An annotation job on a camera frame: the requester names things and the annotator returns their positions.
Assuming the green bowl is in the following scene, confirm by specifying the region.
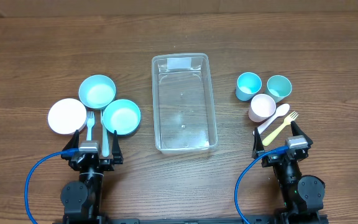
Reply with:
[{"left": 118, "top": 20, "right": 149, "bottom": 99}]
[{"left": 78, "top": 75, "right": 117, "bottom": 110}]

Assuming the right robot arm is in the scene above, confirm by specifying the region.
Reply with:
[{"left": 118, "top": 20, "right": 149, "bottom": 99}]
[{"left": 252, "top": 121, "right": 329, "bottom": 224}]

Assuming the left blue cable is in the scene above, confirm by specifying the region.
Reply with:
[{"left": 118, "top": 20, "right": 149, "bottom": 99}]
[{"left": 24, "top": 147, "right": 80, "bottom": 224}]

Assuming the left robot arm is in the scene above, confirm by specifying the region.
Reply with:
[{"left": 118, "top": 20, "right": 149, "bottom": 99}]
[{"left": 60, "top": 131, "right": 124, "bottom": 224}]

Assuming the yellow fork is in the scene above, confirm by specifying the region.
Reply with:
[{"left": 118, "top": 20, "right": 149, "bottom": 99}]
[{"left": 262, "top": 111, "right": 298, "bottom": 146}]

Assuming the light blue fork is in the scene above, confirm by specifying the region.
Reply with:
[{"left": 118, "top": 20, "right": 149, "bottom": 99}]
[{"left": 86, "top": 111, "right": 95, "bottom": 141}]

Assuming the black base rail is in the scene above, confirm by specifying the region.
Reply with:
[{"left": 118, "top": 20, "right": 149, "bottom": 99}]
[{"left": 53, "top": 215, "right": 329, "bottom": 224}]

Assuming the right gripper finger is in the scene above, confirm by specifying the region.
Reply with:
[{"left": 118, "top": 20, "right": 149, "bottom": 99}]
[
  {"left": 291, "top": 121, "right": 313, "bottom": 146},
  {"left": 252, "top": 128, "right": 265, "bottom": 159}
]

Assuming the blue bowl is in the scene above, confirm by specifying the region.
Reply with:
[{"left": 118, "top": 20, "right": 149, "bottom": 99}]
[{"left": 103, "top": 99, "right": 141, "bottom": 136}]

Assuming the green cup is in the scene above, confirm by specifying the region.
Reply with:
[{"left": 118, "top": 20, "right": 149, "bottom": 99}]
[{"left": 265, "top": 75, "right": 292, "bottom": 103}]

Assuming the right blue cable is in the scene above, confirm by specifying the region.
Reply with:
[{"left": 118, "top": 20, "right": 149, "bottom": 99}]
[{"left": 234, "top": 146, "right": 289, "bottom": 224}]

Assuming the pink cup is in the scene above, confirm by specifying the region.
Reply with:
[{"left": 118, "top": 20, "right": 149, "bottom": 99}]
[{"left": 248, "top": 94, "right": 276, "bottom": 123}]

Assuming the blue cup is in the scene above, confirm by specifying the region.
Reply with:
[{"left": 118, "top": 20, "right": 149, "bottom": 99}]
[{"left": 236, "top": 72, "right": 262, "bottom": 101}]

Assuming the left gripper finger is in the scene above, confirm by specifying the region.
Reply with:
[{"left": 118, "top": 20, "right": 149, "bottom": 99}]
[
  {"left": 111, "top": 130, "right": 124, "bottom": 164},
  {"left": 61, "top": 130, "right": 80, "bottom": 161}
]

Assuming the light green fork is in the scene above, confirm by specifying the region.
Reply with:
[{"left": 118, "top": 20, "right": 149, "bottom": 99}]
[{"left": 101, "top": 110, "right": 109, "bottom": 157}]

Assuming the clear plastic container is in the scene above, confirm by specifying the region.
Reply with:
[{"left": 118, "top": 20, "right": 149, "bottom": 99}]
[{"left": 152, "top": 53, "right": 218, "bottom": 155}]

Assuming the pink bowl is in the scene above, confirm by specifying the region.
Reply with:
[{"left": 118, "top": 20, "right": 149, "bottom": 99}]
[{"left": 47, "top": 98, "right": 87, "bottom": 135}]

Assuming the blue cable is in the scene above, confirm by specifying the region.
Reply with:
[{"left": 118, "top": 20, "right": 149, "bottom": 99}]
[
  {"left": 234, "top": 146, "right": 289, "bottom": 224},
  {"left": 24, "top": 147, "right": 80, "bottom": 224}
]

